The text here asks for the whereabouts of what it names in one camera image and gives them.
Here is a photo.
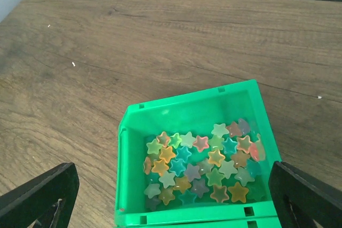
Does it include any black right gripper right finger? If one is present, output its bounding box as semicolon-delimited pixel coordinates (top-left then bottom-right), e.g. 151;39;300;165
268;161;341;227

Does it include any green bin with star candies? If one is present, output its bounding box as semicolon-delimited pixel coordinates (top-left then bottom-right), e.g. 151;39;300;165
114;80;281;227

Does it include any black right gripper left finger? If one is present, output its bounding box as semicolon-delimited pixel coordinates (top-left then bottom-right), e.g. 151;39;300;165
1;162;80;227

